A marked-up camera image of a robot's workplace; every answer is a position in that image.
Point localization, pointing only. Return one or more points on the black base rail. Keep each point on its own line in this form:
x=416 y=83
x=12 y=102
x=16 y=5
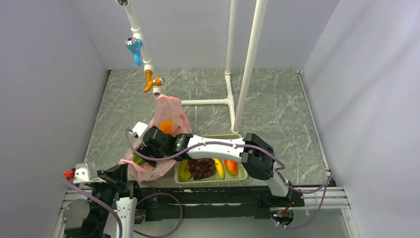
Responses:
x=213 y=202

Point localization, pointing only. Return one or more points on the orange yellow fake mango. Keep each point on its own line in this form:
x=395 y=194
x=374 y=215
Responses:
x=166 y=126

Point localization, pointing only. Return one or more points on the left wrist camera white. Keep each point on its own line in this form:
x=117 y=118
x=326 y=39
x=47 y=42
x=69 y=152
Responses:
x=83 y=173

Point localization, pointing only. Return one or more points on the yellow fake banana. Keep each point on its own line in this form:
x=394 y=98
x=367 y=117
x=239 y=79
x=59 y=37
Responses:
x=219 y=168

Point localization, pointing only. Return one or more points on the red orange fake mango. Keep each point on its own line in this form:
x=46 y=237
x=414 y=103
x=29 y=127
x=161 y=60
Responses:
x=231 y=167

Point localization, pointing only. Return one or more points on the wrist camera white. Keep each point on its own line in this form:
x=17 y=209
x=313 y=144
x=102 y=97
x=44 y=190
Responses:
x=139 y=129
x=83 y=173

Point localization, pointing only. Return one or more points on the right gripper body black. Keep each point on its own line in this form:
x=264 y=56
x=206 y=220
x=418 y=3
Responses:
x=146 y=149

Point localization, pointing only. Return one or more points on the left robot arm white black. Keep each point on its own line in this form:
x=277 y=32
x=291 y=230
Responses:
x=108 y=193

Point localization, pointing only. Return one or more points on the orange tap valve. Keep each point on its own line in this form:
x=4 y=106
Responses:
x=152 y=81

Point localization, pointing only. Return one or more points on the pink plastic bag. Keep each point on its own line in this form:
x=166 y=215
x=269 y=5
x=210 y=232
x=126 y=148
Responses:
x=168 y=108

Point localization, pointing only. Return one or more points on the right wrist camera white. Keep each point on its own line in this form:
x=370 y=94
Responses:
x=139 y=129

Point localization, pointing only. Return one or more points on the blue tap valve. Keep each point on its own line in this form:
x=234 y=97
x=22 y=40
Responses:
x=134 y=46

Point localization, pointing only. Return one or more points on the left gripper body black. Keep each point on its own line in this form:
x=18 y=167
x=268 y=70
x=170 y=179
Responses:
x=117 y=184

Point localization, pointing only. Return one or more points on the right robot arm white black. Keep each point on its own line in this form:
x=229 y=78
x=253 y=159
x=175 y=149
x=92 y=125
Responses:
x=253 y=153

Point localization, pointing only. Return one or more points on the pale green plastic basket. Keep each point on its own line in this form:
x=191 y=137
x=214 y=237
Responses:
x=213 y=177

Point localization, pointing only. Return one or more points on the dark red fake grapes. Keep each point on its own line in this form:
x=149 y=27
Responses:
x=201 y=169

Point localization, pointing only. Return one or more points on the green fake pepper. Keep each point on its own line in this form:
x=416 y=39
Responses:
x=138 y=160

